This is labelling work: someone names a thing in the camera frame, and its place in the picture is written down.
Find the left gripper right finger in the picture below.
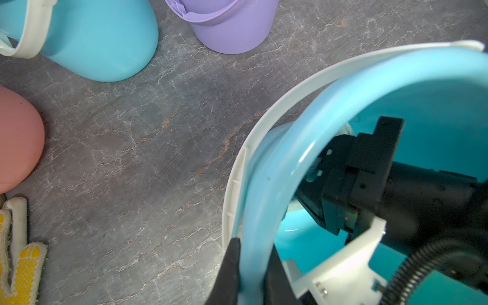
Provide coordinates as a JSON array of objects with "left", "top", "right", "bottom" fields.
[{"left": 264, "top": 246, "right": 300, "bottom": 305}]

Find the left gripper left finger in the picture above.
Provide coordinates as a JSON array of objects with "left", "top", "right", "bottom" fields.
[{"left": 205, "top": 238, "right": 241, "bottom": 305}]

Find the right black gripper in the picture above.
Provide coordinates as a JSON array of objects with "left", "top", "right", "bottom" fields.
[{"left": 295, "top": 116, "right": 480, "bottom": 255}]

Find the teal bucket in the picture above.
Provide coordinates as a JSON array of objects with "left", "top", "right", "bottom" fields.
[
  {"left": 222, "top": 40, "right": 487, "bottom": 304},
  {"left": 1, "top": 1, "right": 158, "bottom": 82}
]

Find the purple bucket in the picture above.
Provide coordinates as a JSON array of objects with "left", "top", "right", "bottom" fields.
[{"left": 166, "top": 0, "right": 279, "bottom": 55}]

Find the pink plastic bucket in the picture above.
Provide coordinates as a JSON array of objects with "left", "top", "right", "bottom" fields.
[{"left": 1, "top": 86, "right": 45, "bottom": 194}]

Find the yellow white work glove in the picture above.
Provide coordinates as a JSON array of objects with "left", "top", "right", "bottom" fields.
[{"left": 1, "top": 194, "right": 48, "bottom": 304}]

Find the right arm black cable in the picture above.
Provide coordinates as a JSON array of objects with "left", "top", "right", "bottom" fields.
[{"left": 379, "top": 228, "right": 488, "bottom": 305}]

